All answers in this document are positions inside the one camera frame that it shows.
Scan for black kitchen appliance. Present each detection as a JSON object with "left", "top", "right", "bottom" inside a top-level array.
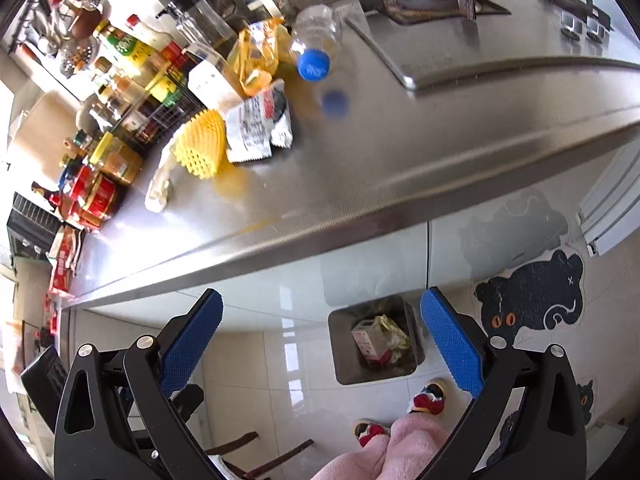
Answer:
[{"left": 7, "top": 192, "right": 63, "bottom": 261}]

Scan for red and white packet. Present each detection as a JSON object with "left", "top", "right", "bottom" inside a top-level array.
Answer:
[{"left": 47, "top": 225, "right": 86, "bottom": 293}]

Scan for grey trash bin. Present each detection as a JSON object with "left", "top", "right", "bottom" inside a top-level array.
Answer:
[{"left": 327, "top": 295, "right": 426, "bottom": 386}]

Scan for white and pink carton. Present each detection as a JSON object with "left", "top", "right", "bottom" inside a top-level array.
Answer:
[{"left": 351, "top": 317, "right": 396, "bottom": 366}]

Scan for black wire condiment rack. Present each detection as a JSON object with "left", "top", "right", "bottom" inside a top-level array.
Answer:
[{"left": 132, "top": 67, "right": 208, "bottom": 143}]

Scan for pink fleece pants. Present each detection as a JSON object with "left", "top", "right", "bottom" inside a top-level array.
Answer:
[{"left": 310, "top": 414, "right": 451, "bottom": 480}]

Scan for green label oil bottle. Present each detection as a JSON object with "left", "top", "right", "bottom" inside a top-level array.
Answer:
[{"left": 92, "top": 20, "right": 178, "bottom": 106}]

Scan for red and white slipper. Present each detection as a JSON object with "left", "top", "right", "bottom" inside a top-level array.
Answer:
[
  {"left": 409, "top": 379, "right": 448, "bottom": 416},
  {"left": 354, "top": 419, "right": 393, "bottom": 448}
]

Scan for clear glass jar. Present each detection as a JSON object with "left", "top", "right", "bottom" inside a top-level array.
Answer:
[{"left": 175, "top": 0, "right": 236, "bottom": 46}]

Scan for black and white packet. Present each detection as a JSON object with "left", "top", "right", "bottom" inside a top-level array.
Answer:
[{"left": 260, "top": 80, "right": 294, "bottom": 149}]

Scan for white aluminium door frame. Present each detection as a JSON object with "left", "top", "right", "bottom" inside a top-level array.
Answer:
[{"left": 577, "top": 142, "right": 640, "bottom": 258}]

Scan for white printed packet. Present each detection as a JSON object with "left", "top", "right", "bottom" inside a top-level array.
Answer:
[{"left": 225, "top": 96, "right": 275, "bottom": 163}]

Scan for pale yellow wrapper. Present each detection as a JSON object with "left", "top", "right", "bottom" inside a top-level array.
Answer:
[
  {"left": 145, "top": 132, "right": 188, "bottom": 213},
  {"left": 372, "top": 314, "right": 413, "bottom": 361}
]

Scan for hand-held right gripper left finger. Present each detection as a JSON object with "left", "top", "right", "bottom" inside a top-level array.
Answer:
[{"left": 52, "top": 287, "right": 226, "bottom": 480}]

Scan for white round appliance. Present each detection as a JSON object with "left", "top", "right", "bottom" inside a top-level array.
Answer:
[{"left": 7, "top": 90, "right": 83, "bottom": 196}]

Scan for yellow lid jar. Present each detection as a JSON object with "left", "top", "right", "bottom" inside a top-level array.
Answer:
[{"left": 90, "top": 132, "right": 143, "bottom": 186}]

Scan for red cap sauce bottle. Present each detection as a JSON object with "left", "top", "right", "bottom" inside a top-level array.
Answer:
[{"left": 125, "top": 14, "right": 173, "bottom": 53}]

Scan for red round tin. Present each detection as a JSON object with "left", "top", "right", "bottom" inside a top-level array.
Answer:
[{"left": 70, "top": 170, "right": 118, "bottom": 231}]

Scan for yellow and clear snack bag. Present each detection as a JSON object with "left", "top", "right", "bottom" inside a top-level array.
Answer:
[{"left": 227, "top": 17, "right": 293, "bottom": 98}]

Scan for clear plastic bottle blue cap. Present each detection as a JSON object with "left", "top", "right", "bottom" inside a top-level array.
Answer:
[{"left": 289, "top": 4, "right": 346, "bottom": 82}]

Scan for black cat shaped mat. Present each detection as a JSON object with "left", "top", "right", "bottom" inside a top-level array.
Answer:
[
  {"left": 472, "top": 249, "right": 586, "bottom": 348},
  {"left": 485, "top": 377, "right": 596, "bottom": 466}
]

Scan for yellow foam fruit net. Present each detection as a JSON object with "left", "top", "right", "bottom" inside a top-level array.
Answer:
[{"left": 172, "top": 109, "right": 228, "bottom": 181}]

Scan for stainless steel gas cooktop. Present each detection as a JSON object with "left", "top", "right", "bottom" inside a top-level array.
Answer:
[{"left": 290, "top": 0, "right": 640, "bottom": 92}]

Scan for white glossy base cabinet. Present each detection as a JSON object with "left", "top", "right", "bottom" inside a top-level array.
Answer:
[{"left": 62, "top": 140, "right": 640, "bottom": 333}]

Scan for black burner grate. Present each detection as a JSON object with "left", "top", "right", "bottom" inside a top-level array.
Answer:
[{"left": 524, "top": 0, "right": 615, "bottom": 43}]

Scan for brown wooden chair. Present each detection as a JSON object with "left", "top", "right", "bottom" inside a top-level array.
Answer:
[{"left": 205, "top": 430, "right": 316, "bottom": 480}]

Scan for white lid jar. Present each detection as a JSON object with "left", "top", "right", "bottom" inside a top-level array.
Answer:
[{"left": 247, "top": 0, "right": 296, "bottom": 23}]

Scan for white paper box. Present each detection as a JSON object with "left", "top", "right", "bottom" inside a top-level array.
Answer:
[{"left": 187, "top": 52, "right": 246, "bottom": 111}]

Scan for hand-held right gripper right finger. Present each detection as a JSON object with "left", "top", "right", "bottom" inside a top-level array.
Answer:
[{"left": 415, "top": 286, "right": 588, "bottom": 480}]

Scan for row of hanging kitchen utensils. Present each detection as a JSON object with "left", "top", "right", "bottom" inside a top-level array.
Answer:
[{"left": 20, "top": 0, "right": 113, "bottom": 78}]

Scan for black box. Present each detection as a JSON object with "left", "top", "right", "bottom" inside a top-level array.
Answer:
[{"left": 20, "top": 345, "right": 68, "bottom": 433}]

